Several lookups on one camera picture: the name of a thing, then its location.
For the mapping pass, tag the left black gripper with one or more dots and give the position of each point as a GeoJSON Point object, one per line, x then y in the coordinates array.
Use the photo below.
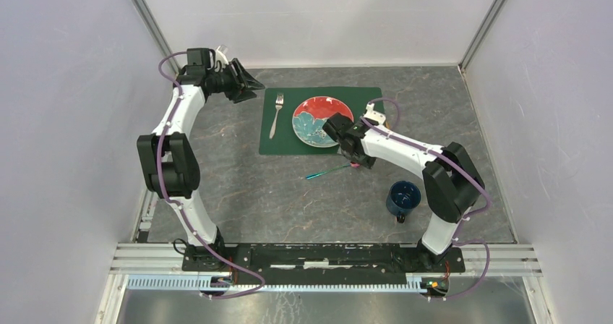
{"type": "Point", "coordinates": [243, 78]}

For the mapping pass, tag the silver metal fork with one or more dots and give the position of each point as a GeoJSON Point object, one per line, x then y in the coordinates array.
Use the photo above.
{"type": "Point", "coordinates": [278, 106]}

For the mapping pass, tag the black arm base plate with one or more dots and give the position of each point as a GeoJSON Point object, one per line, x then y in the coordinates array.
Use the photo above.
{"type": "Point", "coordinates": [319, 264]}

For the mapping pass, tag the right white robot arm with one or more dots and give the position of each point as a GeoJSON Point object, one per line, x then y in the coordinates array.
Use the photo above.
{"type": "Point", "coordinates": [451, 182]}

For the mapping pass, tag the aluminium frame rail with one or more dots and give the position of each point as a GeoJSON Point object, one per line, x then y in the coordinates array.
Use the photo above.
{"type": "Point", "coordinates": [505, 260]}

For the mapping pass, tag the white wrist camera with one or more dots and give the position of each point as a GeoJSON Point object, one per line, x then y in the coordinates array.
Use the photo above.
{"type": "Point", "coordinates": [220, 59]}
{"type": "Point", "coordinates": [373, 115]}

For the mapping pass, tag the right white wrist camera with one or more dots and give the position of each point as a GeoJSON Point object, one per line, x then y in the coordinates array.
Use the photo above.
{"type": "Point", "coordinates": [373, 115]}

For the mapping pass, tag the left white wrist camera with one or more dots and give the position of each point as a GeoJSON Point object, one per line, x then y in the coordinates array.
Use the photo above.
{"type": "Point", "coordinates": [220, 59]}

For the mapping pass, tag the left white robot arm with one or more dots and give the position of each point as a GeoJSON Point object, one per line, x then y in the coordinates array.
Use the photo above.
{"type": "Point", "coordinates": [168, 162]}

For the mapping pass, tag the green rectangular placemat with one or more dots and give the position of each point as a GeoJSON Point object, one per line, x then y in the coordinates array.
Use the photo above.
{"type": "Point", "coordinates": [285, 142]}

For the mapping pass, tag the blue slotted cable duct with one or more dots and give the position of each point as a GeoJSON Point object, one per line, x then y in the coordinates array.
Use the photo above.
{"type": "Point", "coordinates": [217, 284]}

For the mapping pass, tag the dark blue mug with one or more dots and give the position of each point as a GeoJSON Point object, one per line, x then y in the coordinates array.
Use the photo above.
{"type": "Point", "coordinates": [401, 199]}

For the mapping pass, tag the red teal floral plate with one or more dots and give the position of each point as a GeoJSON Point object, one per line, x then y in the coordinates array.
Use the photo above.
{"type": "Point", "coordinates": [310, 116]}

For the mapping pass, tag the iridescent rainbow metal spoon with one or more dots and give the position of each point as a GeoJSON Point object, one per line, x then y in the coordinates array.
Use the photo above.
{"type": "Point", "coordinates": [322, 173]}

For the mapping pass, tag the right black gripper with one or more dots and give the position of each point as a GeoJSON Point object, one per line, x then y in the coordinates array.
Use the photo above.
{"type": "Point", "coordinates": [367, 161]}

